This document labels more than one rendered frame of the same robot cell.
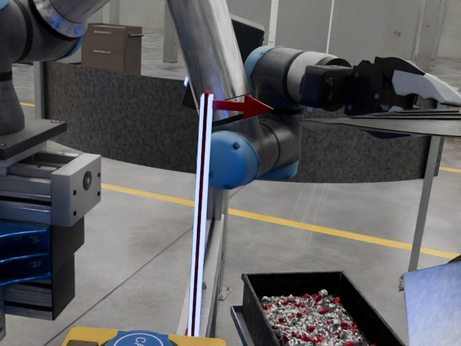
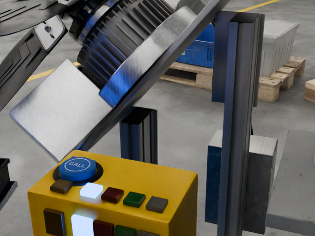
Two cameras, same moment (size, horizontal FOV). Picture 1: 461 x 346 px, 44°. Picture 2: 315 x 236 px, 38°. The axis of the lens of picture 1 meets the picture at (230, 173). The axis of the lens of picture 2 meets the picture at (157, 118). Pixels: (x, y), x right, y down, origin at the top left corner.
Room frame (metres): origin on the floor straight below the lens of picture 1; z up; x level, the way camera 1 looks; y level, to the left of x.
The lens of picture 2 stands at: (0.05, 0.42, 1.34)
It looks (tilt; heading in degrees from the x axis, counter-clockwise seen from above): 24 degrees down; 290
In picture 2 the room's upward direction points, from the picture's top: 1 degrees counter-clockwise
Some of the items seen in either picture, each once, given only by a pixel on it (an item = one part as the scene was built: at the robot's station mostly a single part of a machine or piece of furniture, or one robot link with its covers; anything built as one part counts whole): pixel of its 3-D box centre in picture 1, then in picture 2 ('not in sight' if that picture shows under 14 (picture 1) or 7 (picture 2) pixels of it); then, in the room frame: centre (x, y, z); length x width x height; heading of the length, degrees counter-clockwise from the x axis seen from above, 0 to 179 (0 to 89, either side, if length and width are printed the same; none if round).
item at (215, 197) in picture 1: (217, 170); not in sight; (1.06, 0.03, 0.96); 0.03 x 0.03 x 0.20; 89
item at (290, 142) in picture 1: (272, 142); not in sight; (0.83, -0.06, 1.08); 0.11 x 0.08 x 0.11; 153
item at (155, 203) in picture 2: not in sight; (156, 204); (0.17, 0.08, 1.08); 0.02 x 0.02 x 0.01; 89
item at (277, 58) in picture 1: (282, 75); not in sight; (0.84, -0.07, 1.17); 0.11 x 0.08 x 0.09; 36
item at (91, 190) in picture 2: not in sight; (91, 190); (0.24, 0.08, 1.08); 0.02 x 0.02 x 0.01; 89
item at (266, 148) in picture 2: not in sight; (240, 181); (0.18, -0.54, 0.73); 0.15 x 0.09 x 0.22; 179
